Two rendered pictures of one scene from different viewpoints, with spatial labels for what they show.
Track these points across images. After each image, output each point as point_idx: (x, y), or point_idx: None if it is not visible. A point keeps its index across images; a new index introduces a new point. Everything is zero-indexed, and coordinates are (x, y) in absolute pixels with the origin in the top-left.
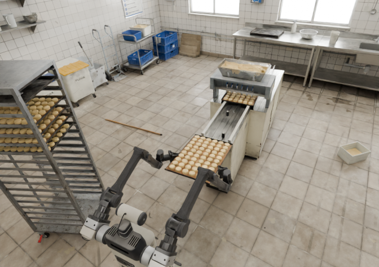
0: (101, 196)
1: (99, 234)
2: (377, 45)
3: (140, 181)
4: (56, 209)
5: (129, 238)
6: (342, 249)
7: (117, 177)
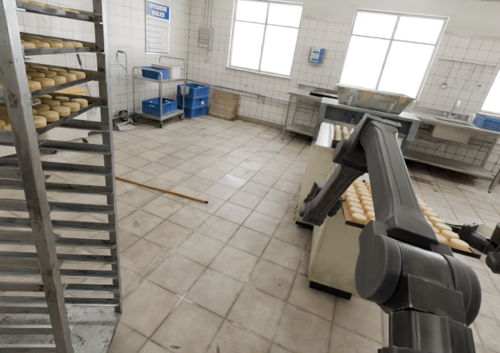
0: (390, 259)
1: None
2: (450, 121)
3: (184, 278)
4: None
5: None
6: None
7: (135, 271)
